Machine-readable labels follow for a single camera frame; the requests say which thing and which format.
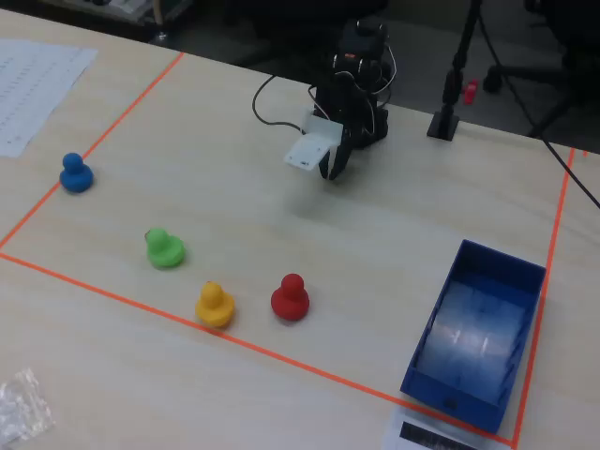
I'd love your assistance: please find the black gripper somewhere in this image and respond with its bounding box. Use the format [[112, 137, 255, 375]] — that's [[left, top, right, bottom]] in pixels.
[[312, 72, 374, 182]]

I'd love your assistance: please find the blue rubber duck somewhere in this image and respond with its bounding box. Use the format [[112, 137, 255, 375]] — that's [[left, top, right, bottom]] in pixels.
[[58, 152, 95, 195]]

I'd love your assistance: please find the red rubber duck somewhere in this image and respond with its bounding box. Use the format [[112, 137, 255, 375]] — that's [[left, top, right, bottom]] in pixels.
[[270, 273, 311, 323]]

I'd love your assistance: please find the yellow rubber duck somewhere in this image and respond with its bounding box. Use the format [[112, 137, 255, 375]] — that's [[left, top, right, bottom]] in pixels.
[[194, 280, 236, 329]]

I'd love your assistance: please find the green rubber duck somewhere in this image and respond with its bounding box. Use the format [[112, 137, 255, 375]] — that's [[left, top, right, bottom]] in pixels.
[[143, 227, 187, 271]]

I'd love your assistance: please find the blue plastic bin box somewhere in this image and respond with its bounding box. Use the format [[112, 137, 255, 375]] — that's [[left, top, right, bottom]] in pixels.
[[399, 238, 548, 435]]

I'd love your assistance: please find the orange tape strip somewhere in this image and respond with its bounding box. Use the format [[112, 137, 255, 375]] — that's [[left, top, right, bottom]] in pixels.
[[0, 251, 517, 446], [511, 147, 590, 447], [0, 51, 186, 250]]

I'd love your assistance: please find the white paper with barcode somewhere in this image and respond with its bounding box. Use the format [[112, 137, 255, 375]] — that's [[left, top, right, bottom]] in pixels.
[[382, 405, 512, 450]]

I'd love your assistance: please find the white printed paper sheet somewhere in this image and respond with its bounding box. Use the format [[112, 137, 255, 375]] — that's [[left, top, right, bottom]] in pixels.
[[0, 37, 98, 158]]

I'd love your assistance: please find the clear plastic bag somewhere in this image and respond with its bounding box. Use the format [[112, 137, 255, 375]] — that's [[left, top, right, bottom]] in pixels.
[[0, 367, 56, 446]]

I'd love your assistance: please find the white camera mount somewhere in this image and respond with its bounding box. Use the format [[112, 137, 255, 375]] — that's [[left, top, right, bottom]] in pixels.
[[283, 110, 344, 173]]

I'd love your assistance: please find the black camera cable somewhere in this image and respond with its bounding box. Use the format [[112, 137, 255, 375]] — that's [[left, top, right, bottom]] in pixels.
[[252, 73, 313, 128]]

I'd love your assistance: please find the black camera stand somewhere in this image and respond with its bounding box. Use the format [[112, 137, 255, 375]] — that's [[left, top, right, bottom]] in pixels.
[[426, 0, 484, 141]]

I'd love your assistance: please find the black stand cable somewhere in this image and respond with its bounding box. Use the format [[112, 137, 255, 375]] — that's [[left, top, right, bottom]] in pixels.
[[476, 11, 600, 210]]

